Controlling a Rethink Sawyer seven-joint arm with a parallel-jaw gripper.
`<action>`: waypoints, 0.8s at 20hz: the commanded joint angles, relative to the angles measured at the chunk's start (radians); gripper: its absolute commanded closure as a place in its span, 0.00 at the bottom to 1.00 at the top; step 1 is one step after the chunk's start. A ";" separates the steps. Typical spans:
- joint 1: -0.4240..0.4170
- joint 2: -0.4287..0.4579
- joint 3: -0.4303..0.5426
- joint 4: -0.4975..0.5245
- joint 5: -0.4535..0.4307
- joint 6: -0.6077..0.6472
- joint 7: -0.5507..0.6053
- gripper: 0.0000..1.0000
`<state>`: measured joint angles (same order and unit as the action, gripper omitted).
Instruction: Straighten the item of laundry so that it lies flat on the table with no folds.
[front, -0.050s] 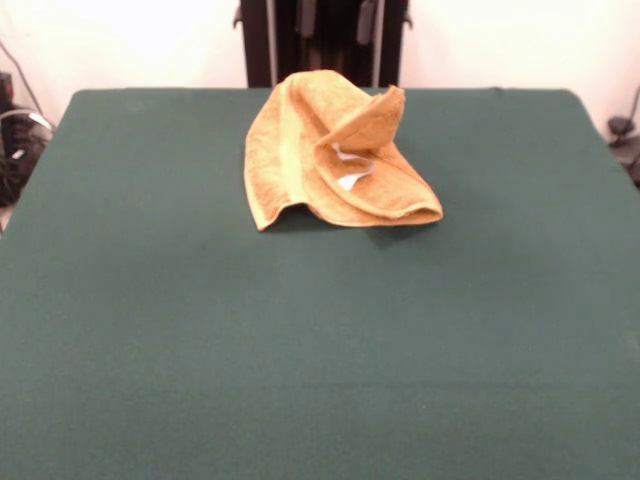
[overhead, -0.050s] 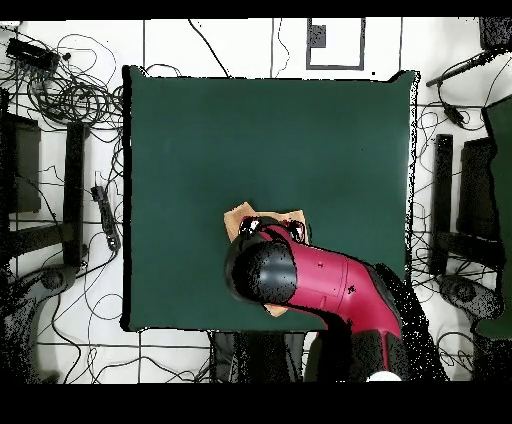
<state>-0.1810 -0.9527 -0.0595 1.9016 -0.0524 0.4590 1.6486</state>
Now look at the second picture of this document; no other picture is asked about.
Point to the tan terry towel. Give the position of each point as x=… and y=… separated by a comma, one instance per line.
x=232, y=222

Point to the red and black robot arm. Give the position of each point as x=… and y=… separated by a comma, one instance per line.
x=328, y=280

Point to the dark flat panel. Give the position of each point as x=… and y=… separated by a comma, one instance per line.
x=26, y=168
x=476, y=188

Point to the dark green table cloth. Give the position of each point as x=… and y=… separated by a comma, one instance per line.
x=192, y=140

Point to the black stand bar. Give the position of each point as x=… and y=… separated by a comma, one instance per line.
x=74, y=192
x=442, y=204

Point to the black power strip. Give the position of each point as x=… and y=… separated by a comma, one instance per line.
x=106, y=218

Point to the black stand crossbar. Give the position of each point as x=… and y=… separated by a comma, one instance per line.
x=40, y=238
x=468, y=248

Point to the black floor equipment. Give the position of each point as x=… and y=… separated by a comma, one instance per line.
x=54, y=278
x=468, y=296

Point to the black power adapter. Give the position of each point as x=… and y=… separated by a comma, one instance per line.
x=454, y=114

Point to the dark green fabric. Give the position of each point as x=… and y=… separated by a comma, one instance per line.
x=503, y=200

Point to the black rod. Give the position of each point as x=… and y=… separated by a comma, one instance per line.
x=460, y=68

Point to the black electronics box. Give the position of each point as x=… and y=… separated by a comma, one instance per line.
x=32, y=54

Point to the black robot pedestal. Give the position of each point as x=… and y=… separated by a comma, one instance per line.
x=260, y=356

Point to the grey rectangular frame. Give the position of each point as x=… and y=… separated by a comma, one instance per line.
x=316, y=36

